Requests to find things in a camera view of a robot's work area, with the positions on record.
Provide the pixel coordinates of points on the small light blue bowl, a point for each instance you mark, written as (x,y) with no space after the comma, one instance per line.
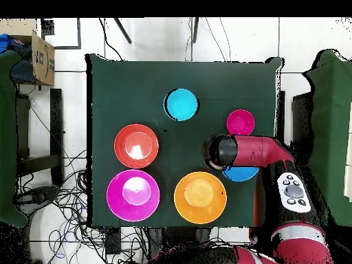
(181,104)

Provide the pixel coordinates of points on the large orange bowl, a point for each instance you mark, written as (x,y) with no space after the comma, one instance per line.
(200,198)

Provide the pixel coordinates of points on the medium blue bowl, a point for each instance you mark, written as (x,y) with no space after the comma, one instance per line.
(240,173)

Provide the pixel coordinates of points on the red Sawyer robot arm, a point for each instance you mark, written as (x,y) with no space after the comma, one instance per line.
(258,151)

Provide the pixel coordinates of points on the shallow red-orange bowl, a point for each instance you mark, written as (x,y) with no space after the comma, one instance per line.
(136,145)

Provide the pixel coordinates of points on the large pink bowl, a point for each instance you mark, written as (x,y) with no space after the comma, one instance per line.
(133,195)

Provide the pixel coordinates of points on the small crimson bowl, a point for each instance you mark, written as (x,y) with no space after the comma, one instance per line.
(240,122)

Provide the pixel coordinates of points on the dark green table cloth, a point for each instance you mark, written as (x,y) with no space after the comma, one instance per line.
(115,82)

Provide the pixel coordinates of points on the black stand leg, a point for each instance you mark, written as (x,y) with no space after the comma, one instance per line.
(194,30)
(122,30)

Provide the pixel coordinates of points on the green side table cloth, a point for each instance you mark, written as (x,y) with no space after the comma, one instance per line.
(7,137)
(330,123)

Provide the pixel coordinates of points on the cardboard box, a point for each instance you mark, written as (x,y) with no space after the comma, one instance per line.
(44,63)

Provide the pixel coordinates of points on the dark bag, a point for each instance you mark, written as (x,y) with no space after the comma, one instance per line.
(23,71)

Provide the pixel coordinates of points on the black metal frame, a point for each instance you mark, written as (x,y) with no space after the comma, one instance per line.
(301,115)
(56,123)

